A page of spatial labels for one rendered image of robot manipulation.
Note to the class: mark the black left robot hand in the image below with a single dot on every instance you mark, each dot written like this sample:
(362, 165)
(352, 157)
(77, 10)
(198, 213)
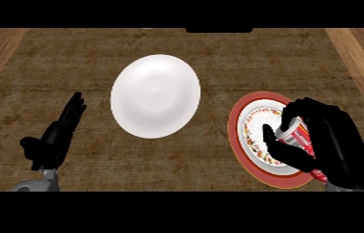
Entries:
(53, 140)

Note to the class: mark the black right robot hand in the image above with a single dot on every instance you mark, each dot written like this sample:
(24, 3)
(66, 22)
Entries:
(331, 140)

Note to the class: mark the red and white can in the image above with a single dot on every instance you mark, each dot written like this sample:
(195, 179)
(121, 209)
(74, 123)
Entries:
(299, 137)

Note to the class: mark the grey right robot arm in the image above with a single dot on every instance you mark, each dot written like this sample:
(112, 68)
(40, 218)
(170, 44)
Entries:
(337, 188)

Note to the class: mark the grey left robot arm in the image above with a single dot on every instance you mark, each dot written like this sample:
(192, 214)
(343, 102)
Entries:
(40, 182)

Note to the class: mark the red rimmed floral plate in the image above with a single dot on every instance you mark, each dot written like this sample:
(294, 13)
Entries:
(250, 137)

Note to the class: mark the plain white plate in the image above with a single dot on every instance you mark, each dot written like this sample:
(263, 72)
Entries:
(155, 96)

